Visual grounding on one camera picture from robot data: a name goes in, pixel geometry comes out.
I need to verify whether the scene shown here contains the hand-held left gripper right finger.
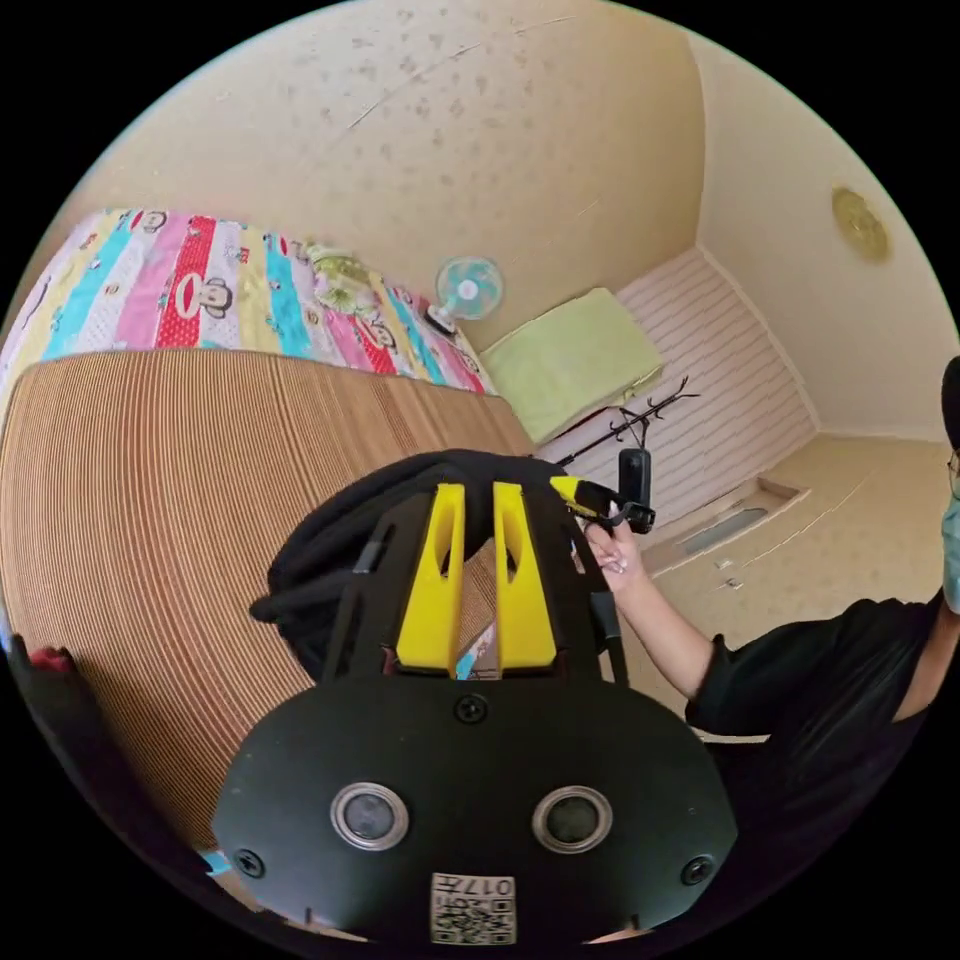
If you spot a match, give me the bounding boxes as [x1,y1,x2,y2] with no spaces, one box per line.
[491,482,559,677]

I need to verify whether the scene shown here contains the person's right hand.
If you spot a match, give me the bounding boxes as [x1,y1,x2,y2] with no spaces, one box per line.
[584,517,648,596]

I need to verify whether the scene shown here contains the green patterned pillow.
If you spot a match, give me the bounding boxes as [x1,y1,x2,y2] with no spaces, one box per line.
[308,242,385,318]

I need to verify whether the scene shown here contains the person's body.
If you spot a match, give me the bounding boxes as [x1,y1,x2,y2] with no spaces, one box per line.
[683,355,960,913]

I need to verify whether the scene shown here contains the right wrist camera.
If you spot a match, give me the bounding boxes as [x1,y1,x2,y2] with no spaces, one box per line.
[617,447,649,513]

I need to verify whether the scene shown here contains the black coat rack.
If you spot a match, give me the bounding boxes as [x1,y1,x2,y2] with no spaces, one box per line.
[533,374,702,460]

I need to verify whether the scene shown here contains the person's right forearm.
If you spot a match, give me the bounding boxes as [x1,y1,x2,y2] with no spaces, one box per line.
[611,571,723,700]

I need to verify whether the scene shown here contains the blue electric fan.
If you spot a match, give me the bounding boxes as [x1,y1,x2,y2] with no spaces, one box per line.
[424,255,505,337]

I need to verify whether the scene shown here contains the black pants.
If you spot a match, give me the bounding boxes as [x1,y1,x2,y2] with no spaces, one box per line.
[249,449,585,680]

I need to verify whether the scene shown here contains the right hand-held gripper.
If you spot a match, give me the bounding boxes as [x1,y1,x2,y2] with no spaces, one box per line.
[550,476,657,536]

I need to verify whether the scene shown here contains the bed with woven mat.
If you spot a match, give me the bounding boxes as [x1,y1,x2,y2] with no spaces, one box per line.
[0,207,543,905]

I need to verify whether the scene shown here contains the round ceiling lamp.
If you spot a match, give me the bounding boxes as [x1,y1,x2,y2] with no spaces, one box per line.
[830,186,891,265]

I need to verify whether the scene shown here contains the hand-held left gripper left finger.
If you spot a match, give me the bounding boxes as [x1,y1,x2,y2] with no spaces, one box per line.
[396,483,467,678]

